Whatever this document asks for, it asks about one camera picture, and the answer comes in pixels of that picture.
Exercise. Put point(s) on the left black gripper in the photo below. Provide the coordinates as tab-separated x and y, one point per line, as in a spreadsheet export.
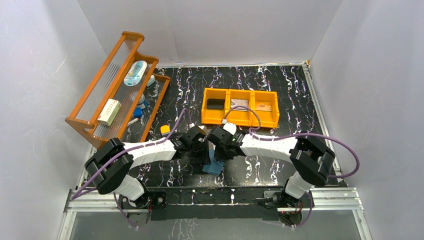
200	154

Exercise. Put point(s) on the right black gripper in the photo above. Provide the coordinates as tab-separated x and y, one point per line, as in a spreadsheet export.
220	153

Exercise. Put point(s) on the blue card holder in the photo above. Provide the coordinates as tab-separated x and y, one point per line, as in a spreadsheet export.
214	166

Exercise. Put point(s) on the yellow three-compartment bin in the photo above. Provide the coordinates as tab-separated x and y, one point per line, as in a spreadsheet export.
245	116

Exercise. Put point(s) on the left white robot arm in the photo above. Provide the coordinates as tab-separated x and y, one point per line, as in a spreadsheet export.
109	167

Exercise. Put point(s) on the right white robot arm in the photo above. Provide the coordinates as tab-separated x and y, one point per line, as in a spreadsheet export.
311	158

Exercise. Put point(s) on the silver cards in bin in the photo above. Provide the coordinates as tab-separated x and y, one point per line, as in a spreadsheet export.
238	102

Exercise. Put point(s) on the yellow grey eraser block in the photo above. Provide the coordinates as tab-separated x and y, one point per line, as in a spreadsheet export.
165	130

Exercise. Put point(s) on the white pen on shelf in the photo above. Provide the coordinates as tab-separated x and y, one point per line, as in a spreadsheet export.
133	121

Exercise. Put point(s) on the small grey blue item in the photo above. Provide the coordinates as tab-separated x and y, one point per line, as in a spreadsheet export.
151	81

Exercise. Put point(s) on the orange wooden shelf rack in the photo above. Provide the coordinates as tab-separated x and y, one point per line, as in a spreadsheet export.
108	83

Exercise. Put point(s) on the white red small box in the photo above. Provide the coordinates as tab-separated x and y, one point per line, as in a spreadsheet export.
109	112

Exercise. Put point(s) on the light blue oval case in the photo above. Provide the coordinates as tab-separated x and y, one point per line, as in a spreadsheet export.
135	73

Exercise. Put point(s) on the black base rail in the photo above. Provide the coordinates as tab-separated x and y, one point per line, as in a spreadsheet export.
257	202

